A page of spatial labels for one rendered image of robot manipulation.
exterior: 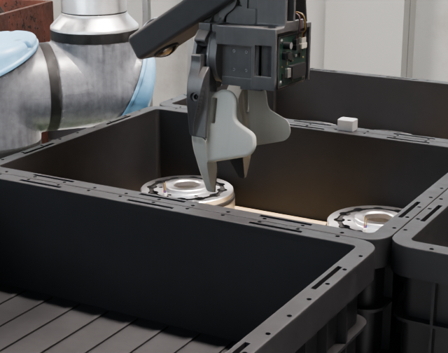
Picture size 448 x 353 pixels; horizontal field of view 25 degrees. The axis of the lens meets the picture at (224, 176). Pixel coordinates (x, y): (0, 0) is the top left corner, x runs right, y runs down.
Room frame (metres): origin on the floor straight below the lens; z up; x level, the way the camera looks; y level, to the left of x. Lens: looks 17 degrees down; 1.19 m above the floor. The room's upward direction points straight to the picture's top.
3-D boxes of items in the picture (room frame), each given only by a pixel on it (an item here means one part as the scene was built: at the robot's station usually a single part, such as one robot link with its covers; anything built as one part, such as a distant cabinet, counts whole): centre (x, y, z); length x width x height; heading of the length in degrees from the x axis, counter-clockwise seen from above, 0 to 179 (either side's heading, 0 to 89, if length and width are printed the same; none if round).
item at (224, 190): (1.05, 0.04, 0.86); 0.10 x 0.10 x 0.01
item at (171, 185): (1.05, 0.04, 0.86); 0.05 x 0.05 x 0.01
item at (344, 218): (0.95, -0.15, 0.86); 0.10 x 0.10 x 0.01
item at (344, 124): (1.04, -0.13, 0.94); 0.02 x 0.01 x 0.01; 61
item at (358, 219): (0.95, -0.15, 0.86); 0.05 x 0.05 x 0.01
